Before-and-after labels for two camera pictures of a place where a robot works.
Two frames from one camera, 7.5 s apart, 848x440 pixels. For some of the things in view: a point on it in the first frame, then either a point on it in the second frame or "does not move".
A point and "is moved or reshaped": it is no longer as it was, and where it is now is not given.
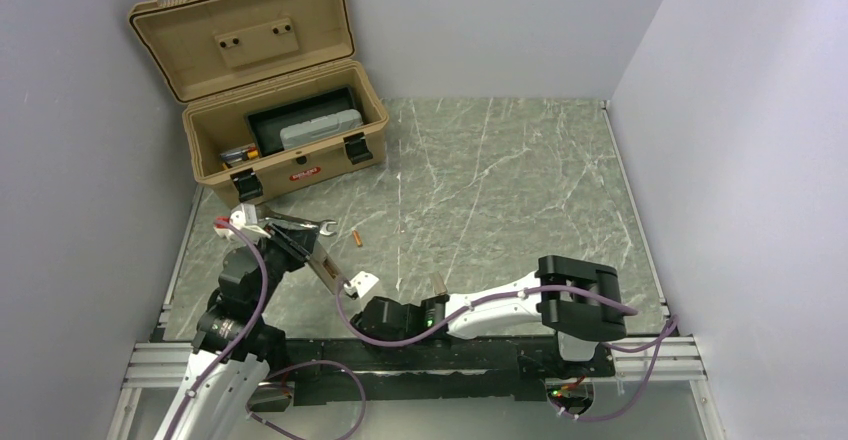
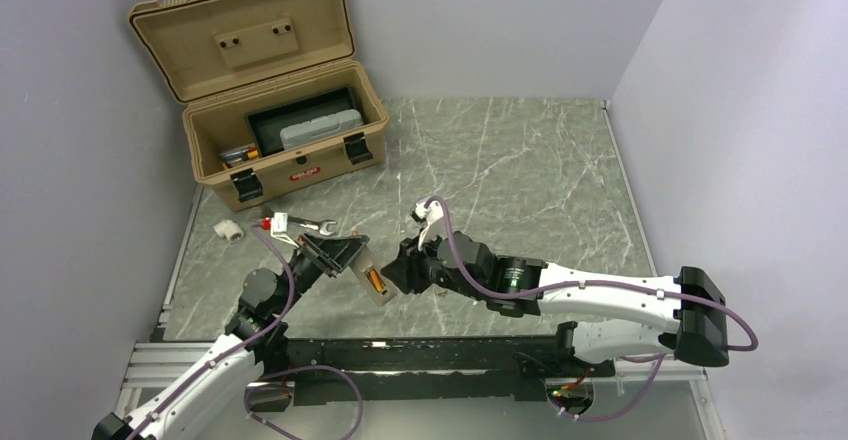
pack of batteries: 231,157 does not move
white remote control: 327,267 is moved or reshaped
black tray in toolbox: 266,123 does not move
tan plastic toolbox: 267,80 does not move
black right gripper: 355,323 to 405,271
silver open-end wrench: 321,224 does not move
